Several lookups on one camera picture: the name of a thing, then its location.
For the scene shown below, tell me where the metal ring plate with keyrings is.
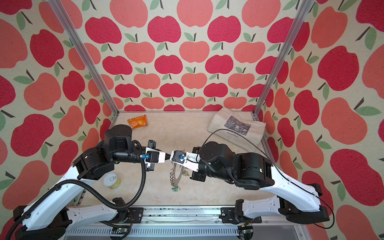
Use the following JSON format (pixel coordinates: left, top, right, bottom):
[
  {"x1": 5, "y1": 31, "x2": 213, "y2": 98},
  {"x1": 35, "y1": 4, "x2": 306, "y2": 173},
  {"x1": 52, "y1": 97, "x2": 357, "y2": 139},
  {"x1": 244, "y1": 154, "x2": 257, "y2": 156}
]
[{"x1": 170, "y1": 164, "x2": 190, "y2": 192}]

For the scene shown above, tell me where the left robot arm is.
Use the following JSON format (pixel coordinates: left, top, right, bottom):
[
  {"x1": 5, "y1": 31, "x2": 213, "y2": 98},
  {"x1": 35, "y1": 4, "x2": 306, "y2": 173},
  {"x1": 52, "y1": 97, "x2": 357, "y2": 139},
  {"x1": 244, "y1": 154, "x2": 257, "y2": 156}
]
[{"x1": 5, "y1": 125, "x2": 170, "y2": 240}]

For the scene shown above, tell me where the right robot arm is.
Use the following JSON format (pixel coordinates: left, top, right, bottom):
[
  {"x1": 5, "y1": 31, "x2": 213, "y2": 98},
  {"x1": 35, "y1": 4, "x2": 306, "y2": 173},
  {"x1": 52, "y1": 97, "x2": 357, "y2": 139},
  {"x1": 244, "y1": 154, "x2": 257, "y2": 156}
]
[{"x1": 184, "y1": 142, "x2": 330, "y2": 225}]

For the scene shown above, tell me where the orange snack packet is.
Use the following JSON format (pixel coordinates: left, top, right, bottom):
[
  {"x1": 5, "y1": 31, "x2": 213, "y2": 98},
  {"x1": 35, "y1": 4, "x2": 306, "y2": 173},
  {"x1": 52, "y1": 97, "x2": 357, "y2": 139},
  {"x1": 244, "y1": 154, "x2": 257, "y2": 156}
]
[{"x1": 127, "y1": 115, "x2": 148, "y2": 129}]

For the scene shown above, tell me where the yellow white tin can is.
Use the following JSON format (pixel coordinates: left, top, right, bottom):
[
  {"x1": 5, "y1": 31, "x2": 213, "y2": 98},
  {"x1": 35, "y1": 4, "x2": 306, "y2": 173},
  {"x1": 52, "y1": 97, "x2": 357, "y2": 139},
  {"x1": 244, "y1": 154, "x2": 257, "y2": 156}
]
[{"x1": 103, "y1": 173, "x2": 121, "y2": 190}]

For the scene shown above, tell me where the canvas Monet tote bag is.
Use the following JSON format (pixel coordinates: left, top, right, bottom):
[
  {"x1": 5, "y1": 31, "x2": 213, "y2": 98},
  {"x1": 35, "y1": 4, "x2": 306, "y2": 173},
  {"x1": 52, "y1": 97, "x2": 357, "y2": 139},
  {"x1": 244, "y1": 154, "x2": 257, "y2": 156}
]
[{"x1": 208, "y1": 108, "x2": 266, "y2": 152}]

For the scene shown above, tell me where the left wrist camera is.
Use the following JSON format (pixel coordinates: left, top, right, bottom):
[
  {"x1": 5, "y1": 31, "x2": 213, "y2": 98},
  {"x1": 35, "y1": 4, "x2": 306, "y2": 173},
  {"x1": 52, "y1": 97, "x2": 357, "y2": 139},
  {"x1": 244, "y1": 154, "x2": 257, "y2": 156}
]
[{"x1": 141, "y1": 148, "x2": 171, "y2": 164}]

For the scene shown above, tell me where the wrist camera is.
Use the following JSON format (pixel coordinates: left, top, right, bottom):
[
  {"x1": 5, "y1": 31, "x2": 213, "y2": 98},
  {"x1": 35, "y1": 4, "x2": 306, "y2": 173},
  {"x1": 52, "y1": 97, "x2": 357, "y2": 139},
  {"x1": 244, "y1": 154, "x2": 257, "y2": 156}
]
[
  {"x1": 141, "y1": 148, "x2": 171, "y2": 164},
  {"x1": 170, "y1": 151, "x2": 200, "y2": 172}
]

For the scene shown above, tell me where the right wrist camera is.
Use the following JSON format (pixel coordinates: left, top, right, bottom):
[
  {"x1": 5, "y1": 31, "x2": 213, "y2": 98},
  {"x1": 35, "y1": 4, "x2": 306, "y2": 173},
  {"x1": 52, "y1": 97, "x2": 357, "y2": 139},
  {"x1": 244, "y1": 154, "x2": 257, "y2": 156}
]
[{"x1": 170, "y1": 151, "x2": 200, "y2": 172}]

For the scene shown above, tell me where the front aluminium rail base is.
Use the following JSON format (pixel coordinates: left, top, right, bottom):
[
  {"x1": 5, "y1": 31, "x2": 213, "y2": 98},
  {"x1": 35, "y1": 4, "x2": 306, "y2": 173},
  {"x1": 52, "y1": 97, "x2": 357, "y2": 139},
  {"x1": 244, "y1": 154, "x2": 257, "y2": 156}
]
[{"x1": 56, "y1": 205, "x2": 259, "y2": 240}]

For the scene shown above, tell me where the black corrugated cable conduit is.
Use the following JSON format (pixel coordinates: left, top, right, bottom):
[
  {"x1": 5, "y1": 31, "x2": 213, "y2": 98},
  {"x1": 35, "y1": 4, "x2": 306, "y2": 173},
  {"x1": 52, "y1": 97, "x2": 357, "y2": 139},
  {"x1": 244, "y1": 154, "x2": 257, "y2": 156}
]
[{"x1": 4, "y1": 139, "x2": 147, "y2": 240}]

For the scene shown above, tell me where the left aluminium frame post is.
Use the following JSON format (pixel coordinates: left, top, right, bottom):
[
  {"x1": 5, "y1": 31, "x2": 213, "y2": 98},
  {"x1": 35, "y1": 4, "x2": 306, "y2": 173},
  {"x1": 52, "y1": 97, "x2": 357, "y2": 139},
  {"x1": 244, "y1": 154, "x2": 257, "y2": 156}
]
[{"x1": 48, "y1": 1, "x2": 120, "y2": 117}]

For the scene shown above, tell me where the aluminium frame post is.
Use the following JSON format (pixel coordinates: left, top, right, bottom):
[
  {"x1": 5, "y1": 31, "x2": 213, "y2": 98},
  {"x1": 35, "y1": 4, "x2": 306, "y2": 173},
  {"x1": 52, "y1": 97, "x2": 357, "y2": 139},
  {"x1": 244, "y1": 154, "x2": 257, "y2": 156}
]
[
  {"x1": 252, "y1": 0, "x2": 314, "y2": 117},
  {"x1": 48, "y1": 1, "x2": 120, "y2": 117}
]

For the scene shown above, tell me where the right aluminium frame post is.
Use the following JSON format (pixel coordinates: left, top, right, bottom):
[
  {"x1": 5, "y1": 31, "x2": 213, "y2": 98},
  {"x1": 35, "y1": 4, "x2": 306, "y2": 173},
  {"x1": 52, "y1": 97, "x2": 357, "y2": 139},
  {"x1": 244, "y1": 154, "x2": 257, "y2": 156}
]
[{"x1": 252, "y1": 0, "x2": 314, "y2": 117}]

